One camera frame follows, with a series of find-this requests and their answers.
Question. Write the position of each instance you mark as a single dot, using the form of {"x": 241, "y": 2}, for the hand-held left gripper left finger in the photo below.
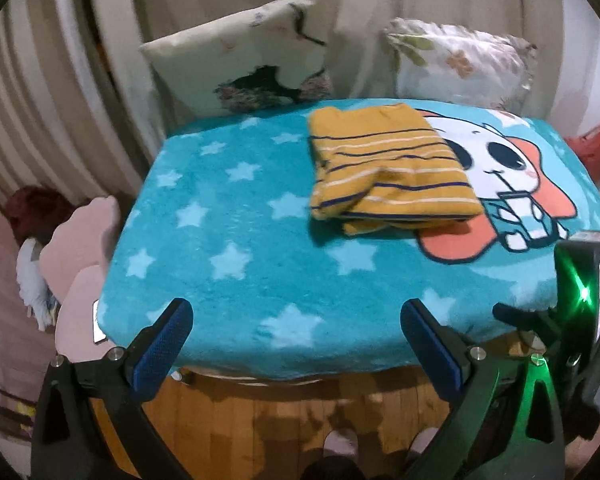
{"x": 160, "y": 347}

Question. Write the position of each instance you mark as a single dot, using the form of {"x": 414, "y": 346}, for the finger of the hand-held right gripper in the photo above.
{"x": 520, "y": 317}

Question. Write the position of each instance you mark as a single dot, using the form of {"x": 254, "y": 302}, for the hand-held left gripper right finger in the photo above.
{"x": 432, "y": 350}

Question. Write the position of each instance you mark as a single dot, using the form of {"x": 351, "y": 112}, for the yellow striped sweater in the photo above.
{"x": 395, "y": 175}

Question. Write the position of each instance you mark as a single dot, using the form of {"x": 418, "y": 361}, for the person's slipper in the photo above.
{"x": 340, "y": 445}
{"x": 420, "y": 442}

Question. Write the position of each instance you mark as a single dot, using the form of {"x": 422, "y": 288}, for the teal cartoon printed blanket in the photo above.
{"x": 230, "y": 240}

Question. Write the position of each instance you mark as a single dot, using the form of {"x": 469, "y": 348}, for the pink cushion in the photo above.
{"x": 80, "y": 245}

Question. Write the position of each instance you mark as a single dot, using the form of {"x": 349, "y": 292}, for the white soft toy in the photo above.
{"x": 32, "y": 280}

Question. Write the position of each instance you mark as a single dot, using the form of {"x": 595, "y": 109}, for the maroon plush item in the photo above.
{"x": 35, "y": 207}

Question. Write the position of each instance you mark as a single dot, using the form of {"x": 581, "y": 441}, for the white floral pillow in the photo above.
{"x": 460, "y": 70}

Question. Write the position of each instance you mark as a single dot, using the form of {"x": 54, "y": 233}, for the white pleated curtain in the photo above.
{"x": 40, "y": 110}

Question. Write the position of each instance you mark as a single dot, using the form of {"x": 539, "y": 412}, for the cream bird print pillow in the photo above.
{"x": 230, "y": 55}

